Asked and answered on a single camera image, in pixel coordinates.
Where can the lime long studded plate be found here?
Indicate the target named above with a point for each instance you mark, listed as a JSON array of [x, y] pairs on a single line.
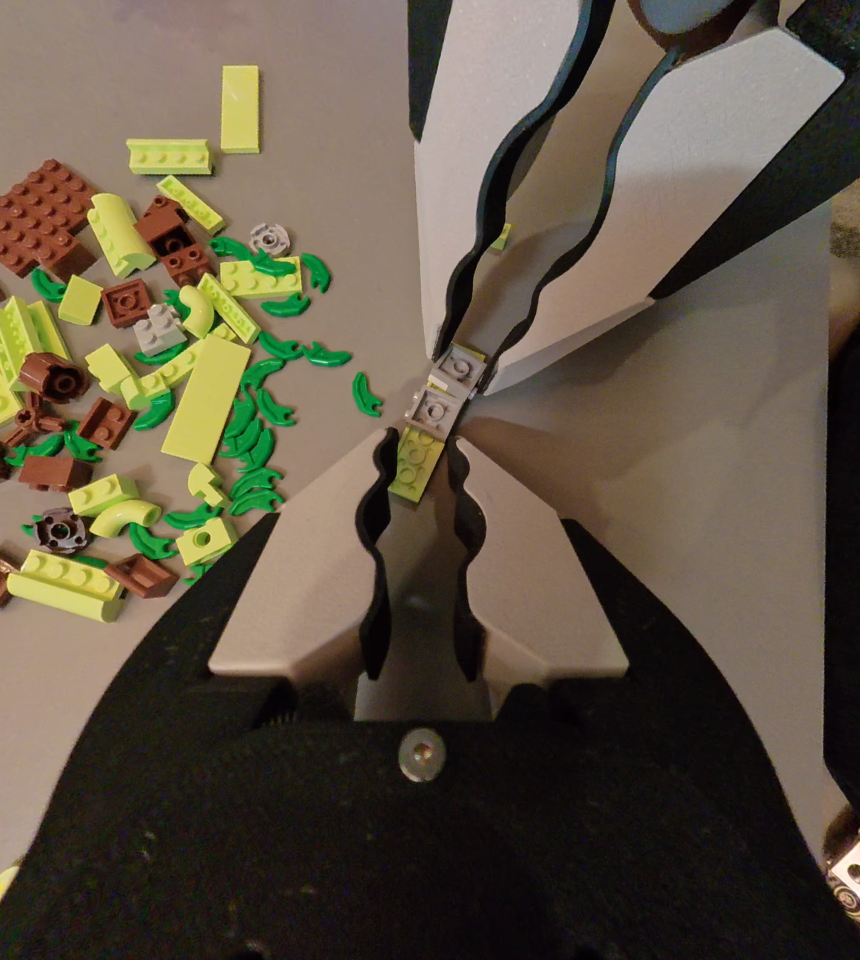
[[415, 465]]

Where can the lime smooth tile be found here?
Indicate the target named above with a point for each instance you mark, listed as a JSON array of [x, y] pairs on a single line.
[[240, 112]]

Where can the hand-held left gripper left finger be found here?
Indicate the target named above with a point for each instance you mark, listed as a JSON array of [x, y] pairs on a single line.
[[302, 600]]

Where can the lime round tile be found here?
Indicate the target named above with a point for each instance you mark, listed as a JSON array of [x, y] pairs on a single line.
[[1, 892]]

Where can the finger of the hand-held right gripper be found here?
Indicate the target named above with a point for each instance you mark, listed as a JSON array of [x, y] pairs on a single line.
[[475, 112], [699, 165]]

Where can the pile of mixed toy bricks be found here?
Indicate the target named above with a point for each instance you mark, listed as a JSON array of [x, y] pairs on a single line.
[[25, 217]]

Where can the green curved leaf piece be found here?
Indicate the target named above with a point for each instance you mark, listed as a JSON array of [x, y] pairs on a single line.
[[366, 394]]

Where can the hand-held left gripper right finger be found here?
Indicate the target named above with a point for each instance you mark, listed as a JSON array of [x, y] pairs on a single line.
[[542, 592]]

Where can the small lime plate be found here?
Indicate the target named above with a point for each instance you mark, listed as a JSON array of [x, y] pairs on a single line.
[[501, 238]]

